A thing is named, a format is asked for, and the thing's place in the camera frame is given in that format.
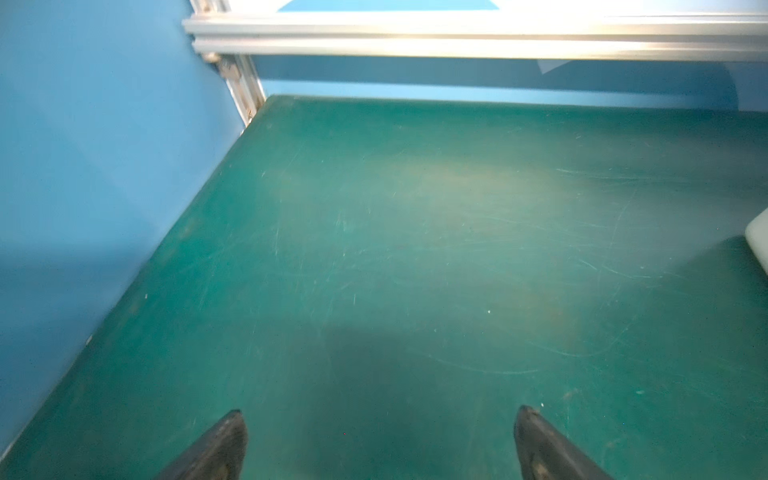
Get white plastic storage bin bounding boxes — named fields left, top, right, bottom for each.
left=745, top=209, right=768, bottom=273

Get aluminium enclosure frame bars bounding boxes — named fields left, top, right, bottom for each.
left=182, top=1, right=767, bottom=120

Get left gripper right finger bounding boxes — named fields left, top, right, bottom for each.
left=514, top=405, right=612, bottom=480

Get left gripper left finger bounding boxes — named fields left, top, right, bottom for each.
left=155, top=410, right=248, bottom=480

